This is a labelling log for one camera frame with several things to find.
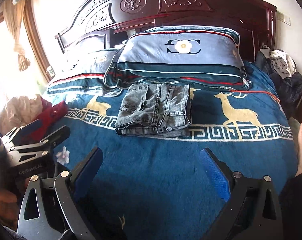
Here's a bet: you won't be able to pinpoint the blue deer pattern blanket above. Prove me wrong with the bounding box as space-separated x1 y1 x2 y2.
44 63 297 239

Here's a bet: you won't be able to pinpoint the grey denim pants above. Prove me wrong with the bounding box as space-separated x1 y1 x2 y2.
115 83 192 138

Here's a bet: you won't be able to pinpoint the light blue flower pillow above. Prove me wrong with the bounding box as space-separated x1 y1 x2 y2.
104 25 252 91

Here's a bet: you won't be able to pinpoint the dark red carved headboard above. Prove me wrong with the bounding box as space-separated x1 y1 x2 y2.
56 0 276 61

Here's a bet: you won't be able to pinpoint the red cloth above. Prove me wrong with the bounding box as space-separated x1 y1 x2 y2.
30 98 68 141

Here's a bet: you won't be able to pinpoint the pink plastic bag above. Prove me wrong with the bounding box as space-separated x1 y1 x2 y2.
0 94 43 135

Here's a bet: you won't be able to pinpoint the dark clothes pile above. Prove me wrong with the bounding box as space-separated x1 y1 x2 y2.
254 44 302 119

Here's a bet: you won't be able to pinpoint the beige tied curtain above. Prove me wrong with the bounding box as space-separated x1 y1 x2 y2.
3 0 30 72

